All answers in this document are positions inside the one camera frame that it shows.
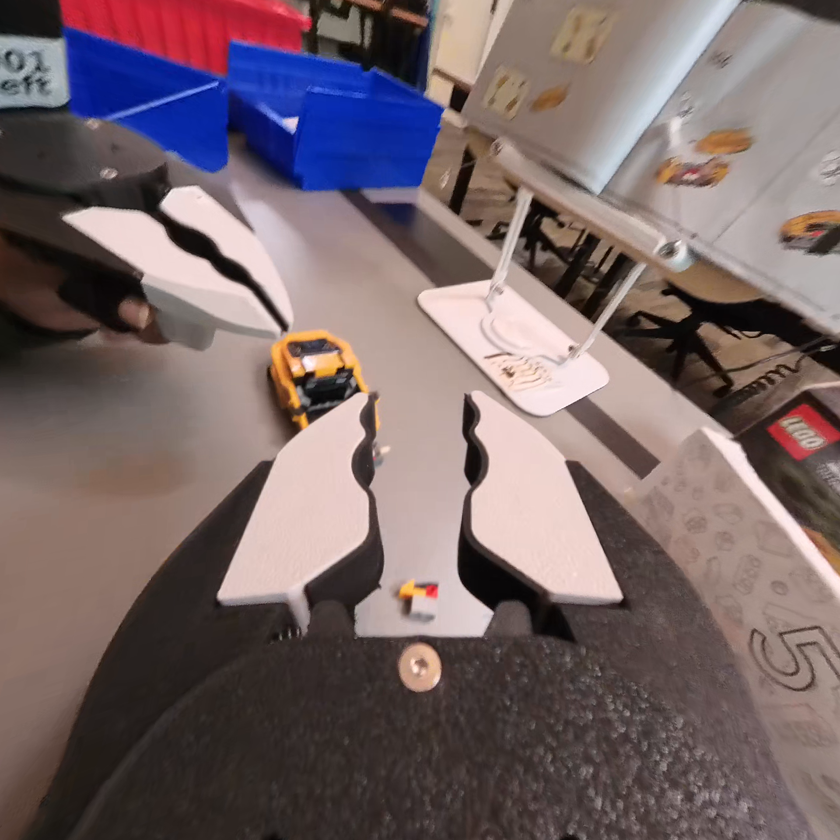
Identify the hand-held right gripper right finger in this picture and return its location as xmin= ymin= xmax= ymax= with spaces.
xmin=458 ymin=391 xmax=624 ymax=624

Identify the red plastic bin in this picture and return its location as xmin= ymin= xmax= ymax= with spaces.
xmin=59 ymin=0 xmax=311 ymax=74

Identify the black office chair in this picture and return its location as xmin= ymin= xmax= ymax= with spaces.
xmin=620 ymin=282 xmax=746 ymax=398

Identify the person's left forearm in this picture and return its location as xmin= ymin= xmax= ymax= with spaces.
xmin=0 ymin=322 xmax=99 ymax=361

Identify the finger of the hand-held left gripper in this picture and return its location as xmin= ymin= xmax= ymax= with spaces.
xmin=157 ymin=185 xmax=295 ymax=331
xmin=61 ymin=206 xmax=284 ymax=353

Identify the black coiled cable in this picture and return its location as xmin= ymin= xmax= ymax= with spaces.
xmin=718 ymin=363 xmax=800 ymax=404

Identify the instruction booklet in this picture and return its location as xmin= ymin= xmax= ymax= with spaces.
xmin=459 ymin=0 xmax=840 ymax=337

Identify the white printed paper bag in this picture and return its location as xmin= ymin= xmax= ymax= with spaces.
xmin=633 ymin=427 xmax=840 ymax=840

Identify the clear sticker sheet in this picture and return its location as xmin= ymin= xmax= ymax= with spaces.
xmin=483 ymin=350 xmax=560 ymax=396

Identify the blue plastic bin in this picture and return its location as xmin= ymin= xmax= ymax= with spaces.
xmin=62 ymin=26 xmax=231 ymax=173
xmin=226 ymin=41 xmax=445 ymax=193

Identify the yellow toy brick car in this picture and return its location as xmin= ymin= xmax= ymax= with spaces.
xmin=267 ymin=329 xmax=392 ymax=468

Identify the black toy car box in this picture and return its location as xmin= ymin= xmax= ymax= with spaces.
xmin=735 ymin=389 xmax=840 ymax=568

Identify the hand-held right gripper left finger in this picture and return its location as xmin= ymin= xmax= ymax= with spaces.
xmin=217 ymin=392 xmax=385 ymax=639

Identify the person's left hand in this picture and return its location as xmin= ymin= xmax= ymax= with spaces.
xmin=0 ymin=230 xmax=173 ymax=349

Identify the white book stand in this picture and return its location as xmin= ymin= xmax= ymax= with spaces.
xmin=418 ymin=138 xmax=698 ymax=419

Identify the yellow red grey toy piece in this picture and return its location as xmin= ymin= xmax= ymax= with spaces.
xmin=395 ymin=577 xmax=441 ymax=622

